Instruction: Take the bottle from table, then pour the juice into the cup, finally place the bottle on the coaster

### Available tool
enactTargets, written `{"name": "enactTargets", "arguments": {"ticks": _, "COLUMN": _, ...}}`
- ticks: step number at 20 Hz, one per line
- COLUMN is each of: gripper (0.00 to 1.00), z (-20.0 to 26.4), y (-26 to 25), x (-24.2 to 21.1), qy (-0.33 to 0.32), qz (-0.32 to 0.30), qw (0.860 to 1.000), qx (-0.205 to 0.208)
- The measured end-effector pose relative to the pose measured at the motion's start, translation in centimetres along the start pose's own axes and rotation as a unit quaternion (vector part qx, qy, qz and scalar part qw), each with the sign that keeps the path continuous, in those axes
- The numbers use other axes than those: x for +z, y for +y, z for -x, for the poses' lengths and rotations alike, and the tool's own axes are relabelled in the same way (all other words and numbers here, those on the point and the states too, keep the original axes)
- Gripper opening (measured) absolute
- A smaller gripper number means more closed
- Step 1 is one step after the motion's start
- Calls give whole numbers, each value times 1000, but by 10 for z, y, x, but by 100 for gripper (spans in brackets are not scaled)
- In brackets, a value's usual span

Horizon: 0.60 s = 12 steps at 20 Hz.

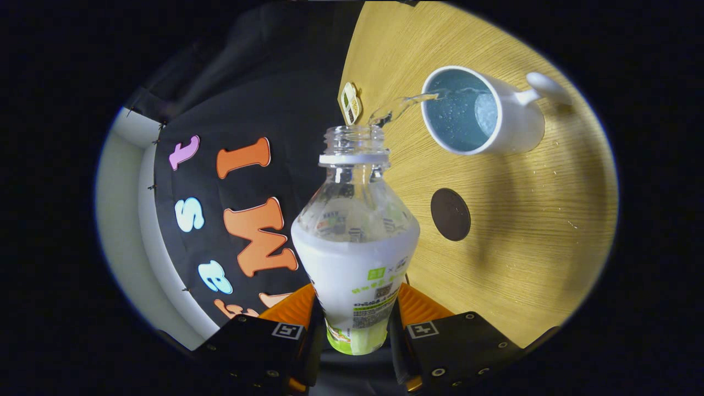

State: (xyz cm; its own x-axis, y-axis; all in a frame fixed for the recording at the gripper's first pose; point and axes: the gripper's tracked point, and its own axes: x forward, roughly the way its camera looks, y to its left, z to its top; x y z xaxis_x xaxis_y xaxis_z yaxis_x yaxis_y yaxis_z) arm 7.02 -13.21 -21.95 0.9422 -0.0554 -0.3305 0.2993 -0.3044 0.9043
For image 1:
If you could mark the clear poured juice stream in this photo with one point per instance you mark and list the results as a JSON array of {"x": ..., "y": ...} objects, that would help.
[{"x": 401, "y": 104}]

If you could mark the wooden table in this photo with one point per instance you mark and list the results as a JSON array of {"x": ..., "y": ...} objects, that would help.
[{"x": 522, "y": 231}]

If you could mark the dark brown round coaster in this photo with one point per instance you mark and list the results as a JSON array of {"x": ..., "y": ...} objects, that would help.
[{"x": 451, "y": 214}]

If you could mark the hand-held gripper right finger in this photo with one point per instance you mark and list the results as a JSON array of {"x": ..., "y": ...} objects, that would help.
[{"x": 397, "y": 352}]

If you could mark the black backdrop cloth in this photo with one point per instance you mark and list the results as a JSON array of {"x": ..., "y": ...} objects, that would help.
[{"x": 264, "y": 99}]

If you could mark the white cup with blue inside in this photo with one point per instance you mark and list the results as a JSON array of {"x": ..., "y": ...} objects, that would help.
[{"x": 517, "y": 132}]

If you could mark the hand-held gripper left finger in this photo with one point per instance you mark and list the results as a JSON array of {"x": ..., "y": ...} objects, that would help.
[{"x": 314, "y": 341}]

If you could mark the clear plastic juice bottle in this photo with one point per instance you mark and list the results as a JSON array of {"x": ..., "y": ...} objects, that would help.
[{"x": 352, "y": 264}]

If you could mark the white divided condiment dish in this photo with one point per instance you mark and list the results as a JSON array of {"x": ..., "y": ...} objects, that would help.
[{"x": 352, "y": 104}]

